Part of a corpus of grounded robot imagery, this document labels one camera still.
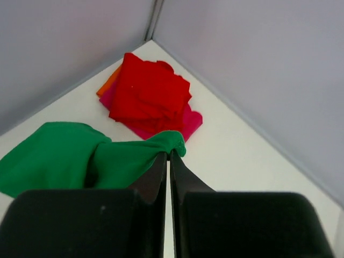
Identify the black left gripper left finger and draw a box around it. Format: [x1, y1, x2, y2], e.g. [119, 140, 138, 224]
[1, 153, 167, 257]

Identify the green t shirt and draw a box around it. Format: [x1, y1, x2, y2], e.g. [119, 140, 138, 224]
[1, 122, 186, 198]

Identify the pink folded t shirt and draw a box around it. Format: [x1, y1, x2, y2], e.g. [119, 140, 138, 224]
[96, 81, 203, 141]

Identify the orange folded t shirt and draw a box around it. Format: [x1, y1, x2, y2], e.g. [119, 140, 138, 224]
[96, 66, 121, 98]

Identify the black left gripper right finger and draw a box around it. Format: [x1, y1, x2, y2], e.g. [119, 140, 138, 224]
[170, 151, 334, 257]

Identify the red folded t shirt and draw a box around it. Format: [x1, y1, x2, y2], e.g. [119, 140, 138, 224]
[109, 53, 191, 133]

